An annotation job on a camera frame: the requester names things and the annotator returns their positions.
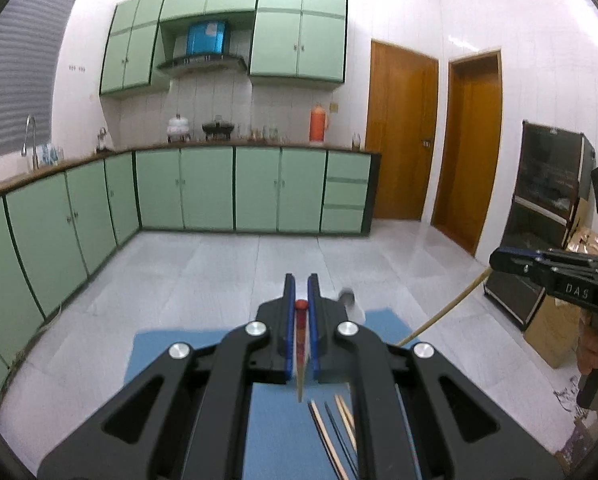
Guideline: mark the grey window blind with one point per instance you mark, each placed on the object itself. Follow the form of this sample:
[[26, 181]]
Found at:
[[19, 70]]

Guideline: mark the cardboard box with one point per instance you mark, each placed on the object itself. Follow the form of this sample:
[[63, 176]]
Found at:
[[554, 330]]

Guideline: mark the chrome sink faucet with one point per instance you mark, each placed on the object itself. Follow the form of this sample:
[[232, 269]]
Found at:
[[34, 150]]

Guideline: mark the black glass-front cabinet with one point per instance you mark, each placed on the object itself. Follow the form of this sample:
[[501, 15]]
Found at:
[[549, 185]]

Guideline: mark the wide green wall cabinet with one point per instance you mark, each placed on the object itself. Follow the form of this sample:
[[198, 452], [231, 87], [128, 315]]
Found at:
[[299, 35]]

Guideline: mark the black chopstick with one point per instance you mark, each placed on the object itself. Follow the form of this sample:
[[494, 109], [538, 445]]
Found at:
[[341, 432]]

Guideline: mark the wooden chopstick with red tip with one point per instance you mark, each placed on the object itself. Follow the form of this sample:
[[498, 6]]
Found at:
[[301, 330]]

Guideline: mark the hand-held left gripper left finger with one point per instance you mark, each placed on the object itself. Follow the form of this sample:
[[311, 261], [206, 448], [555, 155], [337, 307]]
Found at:
[[289, 325]]

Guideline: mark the wooden broom pole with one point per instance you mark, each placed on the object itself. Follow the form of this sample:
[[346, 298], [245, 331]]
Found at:
[[444, 310]]

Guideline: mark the white lidded pot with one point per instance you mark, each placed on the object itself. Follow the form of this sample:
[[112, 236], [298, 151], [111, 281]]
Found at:
[[179, 127]]

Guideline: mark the light wooden chopstick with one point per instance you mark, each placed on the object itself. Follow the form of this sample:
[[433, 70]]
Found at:
[[326, 435]]

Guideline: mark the black wok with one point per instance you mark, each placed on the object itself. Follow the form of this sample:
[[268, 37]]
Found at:
[[218, 127]]

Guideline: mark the black range hood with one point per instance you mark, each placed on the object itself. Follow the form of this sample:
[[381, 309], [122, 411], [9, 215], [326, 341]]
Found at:
[[204, 63]]

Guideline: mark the brown kitchen countertop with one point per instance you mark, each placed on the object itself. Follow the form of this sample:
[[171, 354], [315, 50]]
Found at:
[[259, 146]]

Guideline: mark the long green base cabinet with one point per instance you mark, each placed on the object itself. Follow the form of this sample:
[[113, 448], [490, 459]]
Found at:
[[39, 240]]

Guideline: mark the brown wooden chopstick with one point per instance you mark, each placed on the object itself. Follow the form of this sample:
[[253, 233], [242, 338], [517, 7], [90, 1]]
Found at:
[[349, 416], [343, 412]]

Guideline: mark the orange thermos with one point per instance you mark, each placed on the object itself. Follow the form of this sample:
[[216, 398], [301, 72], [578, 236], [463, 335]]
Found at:
[[317, 125]]

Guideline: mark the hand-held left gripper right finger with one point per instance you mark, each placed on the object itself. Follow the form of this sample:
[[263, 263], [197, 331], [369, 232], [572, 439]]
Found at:
[[313, 325]]

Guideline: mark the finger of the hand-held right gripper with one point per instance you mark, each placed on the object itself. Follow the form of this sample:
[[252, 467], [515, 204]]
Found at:
[[509, 260]]

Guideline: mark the blue box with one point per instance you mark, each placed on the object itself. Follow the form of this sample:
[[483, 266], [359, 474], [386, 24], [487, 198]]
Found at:
[[206, 37]]

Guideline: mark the flattened cardboard pieces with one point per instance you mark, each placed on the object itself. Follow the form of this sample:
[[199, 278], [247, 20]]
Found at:
[[586, 240]]

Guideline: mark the plain wooden door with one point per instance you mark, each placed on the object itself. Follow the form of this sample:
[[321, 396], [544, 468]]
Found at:
[[469, 155]]

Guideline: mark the green base cabinet with drawers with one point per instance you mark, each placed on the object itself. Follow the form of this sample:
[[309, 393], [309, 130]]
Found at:
[[259, 190]]

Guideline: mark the blue table mat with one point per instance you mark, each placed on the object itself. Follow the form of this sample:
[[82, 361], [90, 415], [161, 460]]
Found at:
[[284, 435]]

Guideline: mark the tall green wall cabinet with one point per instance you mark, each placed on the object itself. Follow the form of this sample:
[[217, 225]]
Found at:
[[129, 50]]

